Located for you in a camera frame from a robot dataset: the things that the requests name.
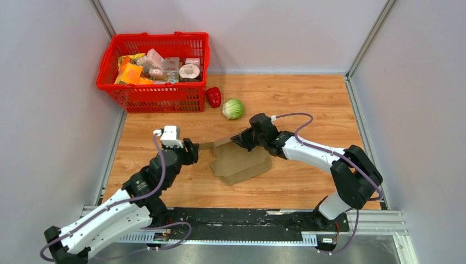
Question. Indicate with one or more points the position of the orange snack box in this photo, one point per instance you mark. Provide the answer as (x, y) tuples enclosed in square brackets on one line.
[(128, 74)]

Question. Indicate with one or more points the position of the white tape roll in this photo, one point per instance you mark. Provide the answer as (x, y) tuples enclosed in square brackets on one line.
[(190, 73)]

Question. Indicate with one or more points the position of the red plastic shopping basket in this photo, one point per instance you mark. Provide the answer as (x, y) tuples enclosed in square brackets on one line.
[(158, 98)]

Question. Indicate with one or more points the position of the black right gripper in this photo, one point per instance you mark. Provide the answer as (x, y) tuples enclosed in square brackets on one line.
[(242, 139)]

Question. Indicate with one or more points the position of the green cabbage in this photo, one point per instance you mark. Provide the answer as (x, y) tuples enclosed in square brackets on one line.
[(233, 109)]

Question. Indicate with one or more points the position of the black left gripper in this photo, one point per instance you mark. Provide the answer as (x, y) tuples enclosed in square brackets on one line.
[(192, 156)]

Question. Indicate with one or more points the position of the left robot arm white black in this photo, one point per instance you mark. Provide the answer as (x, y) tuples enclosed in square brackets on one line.
[(136, 205)]

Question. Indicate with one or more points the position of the brown cardboard box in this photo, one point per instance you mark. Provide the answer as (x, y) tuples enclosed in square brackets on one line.
[(233, 164)]

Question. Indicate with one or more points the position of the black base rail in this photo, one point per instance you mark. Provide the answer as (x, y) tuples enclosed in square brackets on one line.
[(288, 227)]

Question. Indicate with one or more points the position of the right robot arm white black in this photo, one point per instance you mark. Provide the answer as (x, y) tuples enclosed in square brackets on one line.
[(357, 180)]

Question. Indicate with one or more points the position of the yellow snack packet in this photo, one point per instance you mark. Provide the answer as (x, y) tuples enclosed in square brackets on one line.
[(129, 59)]

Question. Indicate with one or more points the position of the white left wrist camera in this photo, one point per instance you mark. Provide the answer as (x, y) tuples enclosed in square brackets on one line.
[(169, 136)]

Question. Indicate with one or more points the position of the beige small box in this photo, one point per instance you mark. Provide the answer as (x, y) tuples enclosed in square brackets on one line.
[(171, 67)]

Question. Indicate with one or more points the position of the red bell pepper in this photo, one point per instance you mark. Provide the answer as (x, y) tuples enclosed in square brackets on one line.
[(213, 96)]

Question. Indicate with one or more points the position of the pink white carton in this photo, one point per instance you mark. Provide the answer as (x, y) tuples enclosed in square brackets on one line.
[(151, 60)]

